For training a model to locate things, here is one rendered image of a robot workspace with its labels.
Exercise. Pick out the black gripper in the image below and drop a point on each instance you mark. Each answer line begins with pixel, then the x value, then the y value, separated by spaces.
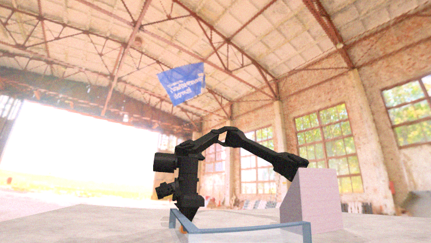
pixel 189 201

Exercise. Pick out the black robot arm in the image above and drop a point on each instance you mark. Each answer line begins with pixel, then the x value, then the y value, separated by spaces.
pixel 187 154

